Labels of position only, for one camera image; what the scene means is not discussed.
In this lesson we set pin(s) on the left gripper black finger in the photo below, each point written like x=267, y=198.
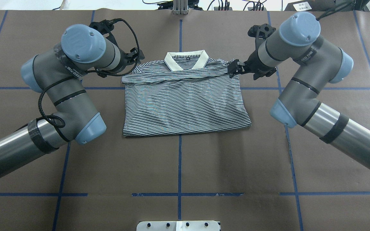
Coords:
x=134, y=56

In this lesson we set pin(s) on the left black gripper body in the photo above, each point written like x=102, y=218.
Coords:
x=123, y=63

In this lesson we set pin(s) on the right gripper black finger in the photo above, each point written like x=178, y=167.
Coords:
x=236, y=67

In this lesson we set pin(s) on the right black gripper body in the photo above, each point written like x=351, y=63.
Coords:
x=252, y=63

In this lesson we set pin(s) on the striped polo shirt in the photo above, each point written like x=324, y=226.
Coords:
x=185, y=93

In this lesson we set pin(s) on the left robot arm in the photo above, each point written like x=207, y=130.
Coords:
x=67, y=113

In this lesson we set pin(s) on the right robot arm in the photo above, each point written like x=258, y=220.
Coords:
x=320, y=62

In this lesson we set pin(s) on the black box with label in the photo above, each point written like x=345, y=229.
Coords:
x=310, y=5

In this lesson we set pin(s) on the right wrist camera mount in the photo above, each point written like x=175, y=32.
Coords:
x=260, y=33

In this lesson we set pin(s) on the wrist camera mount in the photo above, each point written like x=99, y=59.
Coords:
x=260, y=33
x=105, y=27

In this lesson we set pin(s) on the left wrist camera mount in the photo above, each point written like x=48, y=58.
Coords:
x=105, y=27

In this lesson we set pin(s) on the aluminium frame post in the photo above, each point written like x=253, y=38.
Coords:
x=180, y=7

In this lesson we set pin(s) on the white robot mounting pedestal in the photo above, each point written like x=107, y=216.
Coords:
x=187, y=225

